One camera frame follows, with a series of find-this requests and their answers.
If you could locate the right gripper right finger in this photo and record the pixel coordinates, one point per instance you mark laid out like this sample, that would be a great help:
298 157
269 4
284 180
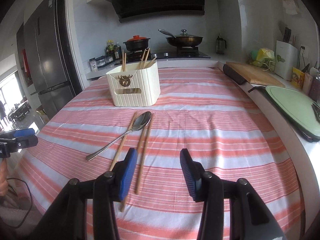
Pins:
193 172

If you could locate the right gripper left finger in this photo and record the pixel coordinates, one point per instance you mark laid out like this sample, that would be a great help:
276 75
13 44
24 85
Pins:
118 171

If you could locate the black kitchen scissors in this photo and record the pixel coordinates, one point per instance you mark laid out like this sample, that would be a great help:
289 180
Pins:
316 111

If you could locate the wooden chopstick far left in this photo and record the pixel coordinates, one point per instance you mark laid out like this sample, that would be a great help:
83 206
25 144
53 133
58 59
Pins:
122 144

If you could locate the wooden chopstick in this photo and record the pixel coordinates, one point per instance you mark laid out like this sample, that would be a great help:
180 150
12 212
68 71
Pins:
129 171
139 180
122 144

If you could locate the silver metal spoon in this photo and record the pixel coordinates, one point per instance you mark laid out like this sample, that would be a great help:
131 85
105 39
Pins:
139 123

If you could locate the wooden chopstick middle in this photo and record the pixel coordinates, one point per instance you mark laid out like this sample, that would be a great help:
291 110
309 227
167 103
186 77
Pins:
139 180

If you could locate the pink striped tablecloth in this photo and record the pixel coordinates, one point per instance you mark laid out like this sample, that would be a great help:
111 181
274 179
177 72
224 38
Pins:
201 110

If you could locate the cream ribbed utensil holder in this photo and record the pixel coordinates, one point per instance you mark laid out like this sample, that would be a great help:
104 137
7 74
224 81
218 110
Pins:
135 87

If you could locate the silver refrigerator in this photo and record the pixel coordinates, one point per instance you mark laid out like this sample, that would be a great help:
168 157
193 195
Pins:
49 57

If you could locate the black rolled mat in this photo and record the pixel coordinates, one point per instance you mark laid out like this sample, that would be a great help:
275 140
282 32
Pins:
232 74

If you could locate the chopstick in holder right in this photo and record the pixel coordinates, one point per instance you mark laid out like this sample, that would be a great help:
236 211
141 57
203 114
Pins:
151 62

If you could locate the chopstick in holder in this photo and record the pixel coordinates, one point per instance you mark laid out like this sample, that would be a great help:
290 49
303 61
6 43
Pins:
123 61
144 58
151 62

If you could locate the black spice rack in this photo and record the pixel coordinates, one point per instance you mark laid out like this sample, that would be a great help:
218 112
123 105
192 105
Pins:
100 62

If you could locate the wooden cutting board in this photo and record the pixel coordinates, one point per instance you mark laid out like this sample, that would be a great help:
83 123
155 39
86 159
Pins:
254 75

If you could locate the chopstick in holder middle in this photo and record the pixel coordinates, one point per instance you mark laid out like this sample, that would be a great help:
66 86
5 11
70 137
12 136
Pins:
144 58

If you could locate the chopstick in holder left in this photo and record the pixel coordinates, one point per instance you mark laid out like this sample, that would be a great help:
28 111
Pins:
123 61

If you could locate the black gas stove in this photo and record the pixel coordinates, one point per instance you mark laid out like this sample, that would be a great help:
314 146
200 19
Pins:
176 53

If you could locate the condiment bottles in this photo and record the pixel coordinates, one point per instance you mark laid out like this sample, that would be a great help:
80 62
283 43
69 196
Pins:
114 49

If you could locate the green cutting board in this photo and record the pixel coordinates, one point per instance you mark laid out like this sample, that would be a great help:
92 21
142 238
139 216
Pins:
296 108

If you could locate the black pot orange lid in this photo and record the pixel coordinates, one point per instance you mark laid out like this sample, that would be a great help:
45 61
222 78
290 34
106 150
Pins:
137 43

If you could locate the dark glass pitcher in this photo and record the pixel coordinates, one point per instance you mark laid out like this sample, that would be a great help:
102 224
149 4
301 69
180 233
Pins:
221 45

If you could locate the wok with glass lid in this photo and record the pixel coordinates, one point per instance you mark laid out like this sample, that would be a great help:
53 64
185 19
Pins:
183 39

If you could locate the yellow green plastic bag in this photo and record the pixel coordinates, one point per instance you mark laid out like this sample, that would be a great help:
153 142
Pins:
264 57

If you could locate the yellow seasoning packet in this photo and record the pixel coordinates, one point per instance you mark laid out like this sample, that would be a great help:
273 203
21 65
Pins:
297 78

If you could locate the white knife block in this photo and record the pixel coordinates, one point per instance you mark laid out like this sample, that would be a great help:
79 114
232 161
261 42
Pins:
286 59

